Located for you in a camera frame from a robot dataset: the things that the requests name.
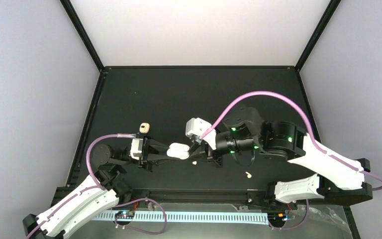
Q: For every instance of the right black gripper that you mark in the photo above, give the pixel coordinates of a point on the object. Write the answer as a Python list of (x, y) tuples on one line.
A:
[(204, 150)]

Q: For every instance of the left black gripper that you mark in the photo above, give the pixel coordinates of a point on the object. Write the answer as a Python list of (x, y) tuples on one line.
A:
[(149, 152)]

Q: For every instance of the white earbuds charging case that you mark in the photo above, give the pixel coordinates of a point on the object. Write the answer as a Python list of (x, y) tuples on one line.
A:
[(178, 150)]

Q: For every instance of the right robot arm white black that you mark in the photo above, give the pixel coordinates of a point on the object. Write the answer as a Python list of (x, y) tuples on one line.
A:
[(336, 179)]

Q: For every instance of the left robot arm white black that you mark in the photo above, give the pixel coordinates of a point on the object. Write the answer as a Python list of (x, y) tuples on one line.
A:
[(104, 188)]

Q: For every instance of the beige small earbuds case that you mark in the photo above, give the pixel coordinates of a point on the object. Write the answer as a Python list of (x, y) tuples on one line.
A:
[(144, 128)]

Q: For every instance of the white earbud lower right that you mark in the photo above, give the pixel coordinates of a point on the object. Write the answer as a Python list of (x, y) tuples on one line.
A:
[(249, 175)]

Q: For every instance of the left circuit board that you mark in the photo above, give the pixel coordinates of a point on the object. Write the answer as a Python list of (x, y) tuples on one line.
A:
[(123, 215)]

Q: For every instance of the circuit board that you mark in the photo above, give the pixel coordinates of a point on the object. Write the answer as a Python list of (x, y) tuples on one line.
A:
[(280, 217), (123, 215)]

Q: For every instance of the right circuit board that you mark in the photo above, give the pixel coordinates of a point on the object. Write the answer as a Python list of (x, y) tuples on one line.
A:
[(280, 217)]

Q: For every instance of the clear plastic sheet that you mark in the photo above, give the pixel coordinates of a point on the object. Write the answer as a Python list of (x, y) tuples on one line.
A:
[(319, 222)]

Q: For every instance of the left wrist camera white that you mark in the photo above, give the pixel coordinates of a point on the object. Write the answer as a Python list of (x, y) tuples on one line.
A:
[(136, 148)]

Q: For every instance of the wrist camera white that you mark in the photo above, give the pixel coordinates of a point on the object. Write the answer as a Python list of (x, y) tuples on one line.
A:
[(136, 148), (202, 131)]

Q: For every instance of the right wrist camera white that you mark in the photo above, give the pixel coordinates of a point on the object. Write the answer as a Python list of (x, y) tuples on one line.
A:
[(202, 131)]

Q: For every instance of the black front aluminium rail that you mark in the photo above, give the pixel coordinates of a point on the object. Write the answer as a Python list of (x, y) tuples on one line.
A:
[(252, 199)]

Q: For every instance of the light blue slotted cable duct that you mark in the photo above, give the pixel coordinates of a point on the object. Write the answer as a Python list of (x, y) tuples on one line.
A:
[(189, 217)]

